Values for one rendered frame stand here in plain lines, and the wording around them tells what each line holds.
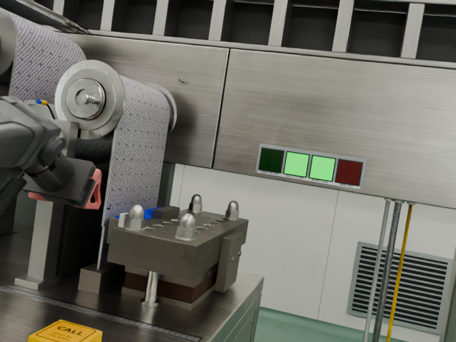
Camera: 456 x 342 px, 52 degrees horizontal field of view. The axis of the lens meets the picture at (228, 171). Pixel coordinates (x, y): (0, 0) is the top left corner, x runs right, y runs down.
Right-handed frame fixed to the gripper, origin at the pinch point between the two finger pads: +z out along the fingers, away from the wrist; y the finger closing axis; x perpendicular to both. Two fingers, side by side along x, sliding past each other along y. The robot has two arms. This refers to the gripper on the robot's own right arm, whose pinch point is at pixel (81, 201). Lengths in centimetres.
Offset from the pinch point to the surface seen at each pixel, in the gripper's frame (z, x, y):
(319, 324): 288, 47, 37
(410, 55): 16, 54, 51
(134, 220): 6.3, 0.6, 7.4
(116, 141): 2.1, 13.5, 0.3
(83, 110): -2.7, 16.1, -5.6
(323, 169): 29, 29, 36
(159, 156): 21.3, 21.9, 0.4
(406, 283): 267, 82, 89
